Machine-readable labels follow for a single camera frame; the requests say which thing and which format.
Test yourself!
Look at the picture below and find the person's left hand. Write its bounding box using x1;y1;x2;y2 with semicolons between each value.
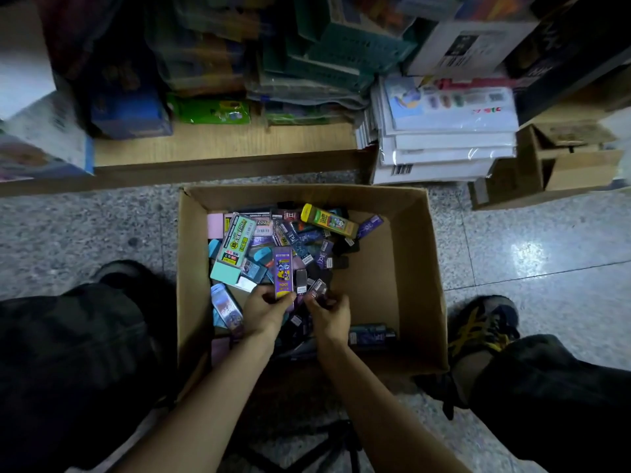
237;285;295;341

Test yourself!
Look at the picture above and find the person's right hand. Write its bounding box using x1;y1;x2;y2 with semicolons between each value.
304;290;353;349

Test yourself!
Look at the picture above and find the pile of pencil lead cases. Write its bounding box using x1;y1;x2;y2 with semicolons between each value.
207;202;398;365

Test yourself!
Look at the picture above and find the brown cardboard box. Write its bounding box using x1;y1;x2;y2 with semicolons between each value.
175;184;450;390

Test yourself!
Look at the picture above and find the wooden shelf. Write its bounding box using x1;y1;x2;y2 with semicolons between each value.
0;0;631;198

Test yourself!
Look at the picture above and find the person's right forearm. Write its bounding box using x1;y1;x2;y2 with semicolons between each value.
315;340;469;473

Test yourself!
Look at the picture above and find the person's left forearm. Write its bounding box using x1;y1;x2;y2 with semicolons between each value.
118;330;277;473

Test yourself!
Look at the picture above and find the person's left shoe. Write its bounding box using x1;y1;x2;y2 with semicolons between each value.
93;259;154;292

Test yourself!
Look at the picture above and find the person's shoe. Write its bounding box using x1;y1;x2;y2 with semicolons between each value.
93;259;154;292
448;295;522;365

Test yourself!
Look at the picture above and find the person's right shoe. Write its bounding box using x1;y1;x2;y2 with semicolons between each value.
448;295;522;365

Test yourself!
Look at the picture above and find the black folding stool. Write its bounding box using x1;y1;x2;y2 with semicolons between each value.
237;418;366;473

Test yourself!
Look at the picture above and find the stack of white packets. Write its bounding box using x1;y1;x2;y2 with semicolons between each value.
369;74;521;185

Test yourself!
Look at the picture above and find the heap of green teal packs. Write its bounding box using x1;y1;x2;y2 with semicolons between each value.
148;0;415;129

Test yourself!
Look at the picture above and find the small open brown carton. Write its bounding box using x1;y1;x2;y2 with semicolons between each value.
471;123;624;211

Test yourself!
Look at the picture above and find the white printed carton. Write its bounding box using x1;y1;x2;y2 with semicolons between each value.
406;19;540;79

